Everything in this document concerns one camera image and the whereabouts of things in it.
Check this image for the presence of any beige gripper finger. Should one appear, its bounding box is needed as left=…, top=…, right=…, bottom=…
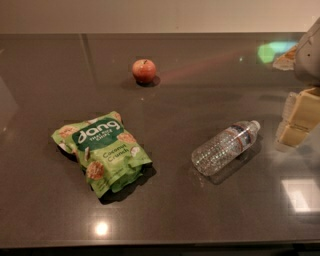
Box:
left=276, top=87, right=320, bottom=148
left=273, top=45, right=297, bottom=71

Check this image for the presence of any red apple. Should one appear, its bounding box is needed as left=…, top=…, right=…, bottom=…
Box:
left=132, top=59, right=156, bottom=83

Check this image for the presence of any green Dang chips bag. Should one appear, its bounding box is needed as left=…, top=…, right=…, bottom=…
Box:
left=52, top=111, right=152, bottom=198

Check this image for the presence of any clear plastic water bottle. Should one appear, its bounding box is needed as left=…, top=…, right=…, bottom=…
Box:
left=191, top=120, right=261, bottom=176

